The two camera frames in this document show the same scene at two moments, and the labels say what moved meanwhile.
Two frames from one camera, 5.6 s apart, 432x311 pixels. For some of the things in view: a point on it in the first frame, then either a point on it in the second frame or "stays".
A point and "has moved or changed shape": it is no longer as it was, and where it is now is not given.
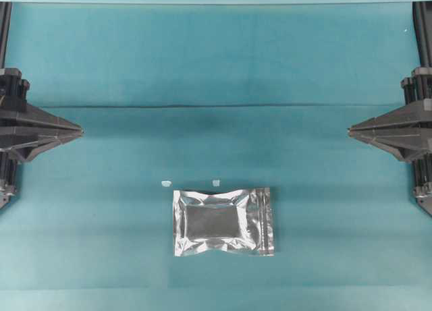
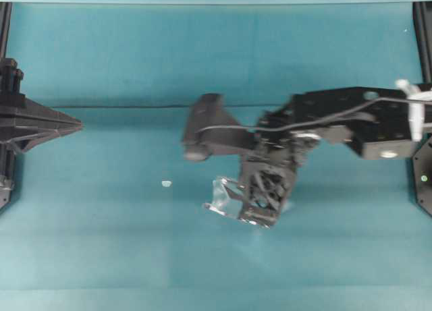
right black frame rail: (422, 12) stays
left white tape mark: (167, 183) stays
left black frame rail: (5, 19) stays
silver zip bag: (237, 221) has moved or changed shape
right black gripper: (407, 130) -> (272, 164)
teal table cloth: (214, 92) stays
